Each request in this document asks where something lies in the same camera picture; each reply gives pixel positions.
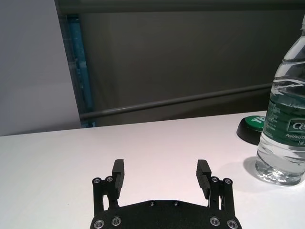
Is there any blue metal shelf upright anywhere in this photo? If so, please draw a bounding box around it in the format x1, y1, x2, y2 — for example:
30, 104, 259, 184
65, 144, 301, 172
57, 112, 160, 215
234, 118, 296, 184
61, 14, 96, 128

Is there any grey horizontal metal rail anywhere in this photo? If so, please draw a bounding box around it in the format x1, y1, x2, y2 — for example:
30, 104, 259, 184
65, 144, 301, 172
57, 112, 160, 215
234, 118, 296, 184
80, 83, 274, 120

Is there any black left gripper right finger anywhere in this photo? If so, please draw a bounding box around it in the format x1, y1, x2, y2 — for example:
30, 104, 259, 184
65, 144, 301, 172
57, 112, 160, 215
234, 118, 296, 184
196, 159, 235, 212

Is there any clear Cestbon water bottle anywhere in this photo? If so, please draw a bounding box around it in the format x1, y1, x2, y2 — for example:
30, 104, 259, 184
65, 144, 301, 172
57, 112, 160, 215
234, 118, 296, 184
255, 18, 305, 187

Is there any green YES push button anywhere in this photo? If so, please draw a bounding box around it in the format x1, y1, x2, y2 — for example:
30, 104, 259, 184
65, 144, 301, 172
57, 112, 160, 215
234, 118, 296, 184
236, 116, 267, 146

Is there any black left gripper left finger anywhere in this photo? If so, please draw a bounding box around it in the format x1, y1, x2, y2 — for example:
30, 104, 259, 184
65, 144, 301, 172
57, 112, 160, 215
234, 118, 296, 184
92, 159, 126, 215

